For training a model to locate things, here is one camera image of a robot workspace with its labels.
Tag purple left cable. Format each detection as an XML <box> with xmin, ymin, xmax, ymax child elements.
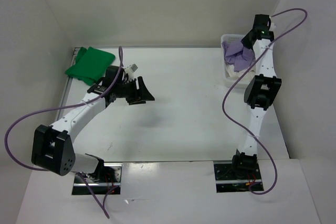
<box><xmin>4</xmin><ymin>46</ymin><xmax>124</xmax><ymax>219</ymax></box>

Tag white t shirt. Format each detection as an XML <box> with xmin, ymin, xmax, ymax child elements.
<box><xmin>226</xmin><ymin>65</ymin><xmax>255</xmax><ymax>80</ymax></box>

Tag white plastic basket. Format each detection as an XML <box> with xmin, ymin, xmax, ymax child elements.
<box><xmin>220</xmin><ymin>34</ymin><xmax>252</xmax><ymax>89</ymax></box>

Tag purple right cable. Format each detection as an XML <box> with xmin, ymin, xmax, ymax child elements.
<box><xmin>222</xmin><ymin>8</ymin><xmax>308</xmax><ymax>195</ymax></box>

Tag purple t shirt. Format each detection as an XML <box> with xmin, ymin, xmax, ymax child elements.
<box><xmin>222</xmin><ymin>40</ymin><xmax>255</xmax><ymax>72</ymax></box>

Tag aluminium table edge rail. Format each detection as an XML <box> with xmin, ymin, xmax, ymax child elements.
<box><xmin>55</xmin><ymin>47</ymin><xmax>80</xmax><ymax>121</ymax></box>

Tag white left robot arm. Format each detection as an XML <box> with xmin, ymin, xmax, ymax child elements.
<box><xmin>31</xmin><ymin>64</ymin><xmax>155</xmax><ymax>182</ymax></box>

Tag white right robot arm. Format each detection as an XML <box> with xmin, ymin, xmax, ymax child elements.
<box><xmin>230</xmin><ymin>14</ymin><xmax>282</xmax><ymax>179</ymax></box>

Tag green t shirt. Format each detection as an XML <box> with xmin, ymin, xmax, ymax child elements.
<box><xmin>65</xmin><ymin>47</ymin><xmax>116</xmax><ymax>86</ymax></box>

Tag purple cable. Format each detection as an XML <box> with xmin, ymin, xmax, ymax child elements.
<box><xmin>4</xmin><ymin>46</ymin><xmax>124</xmax><ymax>219</ymax></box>
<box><xmin>222</xmin><ymin>8</ymin><xmax>308</xmax><ymax>195</ymax></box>

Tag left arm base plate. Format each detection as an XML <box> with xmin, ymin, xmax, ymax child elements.
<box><xmin>71</xmin><ymin>163</ymin><xmax>123</xmax><ymax>196</ymax></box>

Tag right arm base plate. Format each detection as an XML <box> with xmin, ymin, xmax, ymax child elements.
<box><xmin>213</xmin><ymin>161</ymin><xmax>264</xmax><ymax>193</ymax></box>

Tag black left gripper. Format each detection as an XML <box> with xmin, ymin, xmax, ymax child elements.
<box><xmin>115</xmin><ymin>76</ymin><xmax>155</xmax><ymax>105</ymax></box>

